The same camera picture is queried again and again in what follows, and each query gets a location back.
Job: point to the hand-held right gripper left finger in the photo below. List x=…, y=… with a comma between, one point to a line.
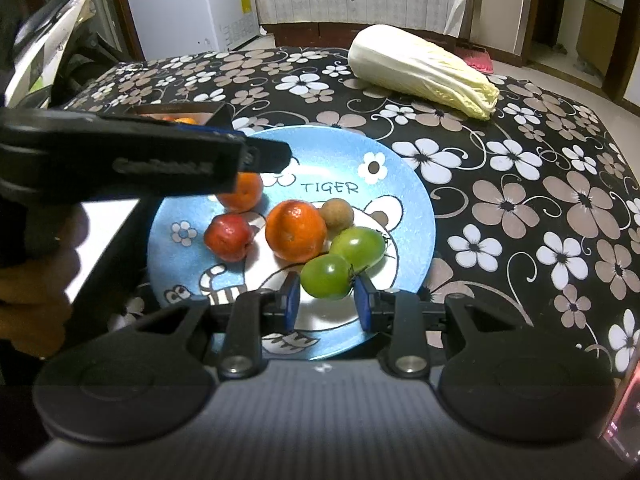
x=291, y=305

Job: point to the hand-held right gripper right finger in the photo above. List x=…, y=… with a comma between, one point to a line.
x=363, y=305

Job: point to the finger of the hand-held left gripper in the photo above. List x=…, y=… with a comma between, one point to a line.
x=267, y=155

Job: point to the green tomato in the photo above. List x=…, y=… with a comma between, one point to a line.
x=327, y=276
x=357, y=246

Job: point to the large orange tangerine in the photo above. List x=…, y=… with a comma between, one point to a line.
x=296, y=231

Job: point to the blue cartoon plate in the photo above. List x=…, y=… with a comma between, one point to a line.
x=400, y=240

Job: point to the black box with white inside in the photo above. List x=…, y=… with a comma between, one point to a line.
x=110, y=240

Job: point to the brown longan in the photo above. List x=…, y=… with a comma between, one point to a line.
x=336, y=213

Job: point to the red tomato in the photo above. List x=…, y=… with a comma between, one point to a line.
x=228, y=237

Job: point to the person's left hand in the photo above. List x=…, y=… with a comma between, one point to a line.
x=35, y=305

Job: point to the yellow-orange tangerine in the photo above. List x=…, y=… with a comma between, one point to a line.
x=185, y=121

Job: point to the dark wooden low cabinet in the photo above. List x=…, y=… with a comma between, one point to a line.
x=320, y=35

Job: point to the white and black scooter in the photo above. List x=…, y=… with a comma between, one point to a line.
x=45, y=45

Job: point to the white chest freezer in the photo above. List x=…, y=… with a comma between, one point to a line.
x=190, y=5

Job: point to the napa cabbage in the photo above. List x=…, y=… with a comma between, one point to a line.
x=415, y=65

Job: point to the white lace table cover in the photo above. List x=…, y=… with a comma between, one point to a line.
x=370, y=0

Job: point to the black floral tablecloth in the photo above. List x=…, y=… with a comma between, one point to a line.
x=525, y=185

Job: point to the pink slipper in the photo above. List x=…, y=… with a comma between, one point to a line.
x=475, y=57

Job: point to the beige side cabinet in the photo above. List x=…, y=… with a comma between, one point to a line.
x=597, y=35

